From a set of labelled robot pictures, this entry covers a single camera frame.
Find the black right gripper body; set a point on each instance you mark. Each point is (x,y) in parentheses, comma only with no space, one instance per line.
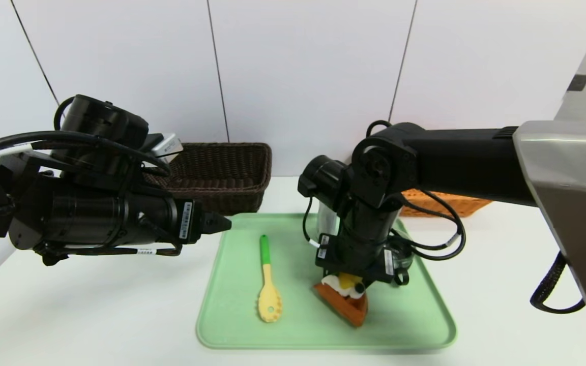
(355,263)

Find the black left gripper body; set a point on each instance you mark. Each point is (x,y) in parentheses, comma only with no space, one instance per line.
(189,220)

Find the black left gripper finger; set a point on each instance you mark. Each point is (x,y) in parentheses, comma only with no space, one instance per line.
(216,223)

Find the toy cake slice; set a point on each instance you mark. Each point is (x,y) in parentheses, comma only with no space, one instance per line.
(346,305)

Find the clear plastic bottle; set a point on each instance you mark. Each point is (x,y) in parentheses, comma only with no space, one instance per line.
(326,221)

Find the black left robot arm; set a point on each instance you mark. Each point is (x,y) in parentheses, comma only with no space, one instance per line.
(84,218)

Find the black and silver right robot arm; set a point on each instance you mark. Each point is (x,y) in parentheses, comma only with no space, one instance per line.
(466,162)

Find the dark brown wicker basket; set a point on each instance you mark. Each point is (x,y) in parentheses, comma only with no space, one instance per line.
(222,173)

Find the orange wicker basket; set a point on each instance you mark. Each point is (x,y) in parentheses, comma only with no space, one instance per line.
(456,203)

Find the light green plastic tray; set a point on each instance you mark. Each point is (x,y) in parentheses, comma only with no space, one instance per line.
(313,325)

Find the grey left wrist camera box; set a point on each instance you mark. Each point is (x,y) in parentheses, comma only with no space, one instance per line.
(167,147)

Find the dark grey wall plate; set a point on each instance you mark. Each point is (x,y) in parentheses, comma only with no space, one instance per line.
(578,83)

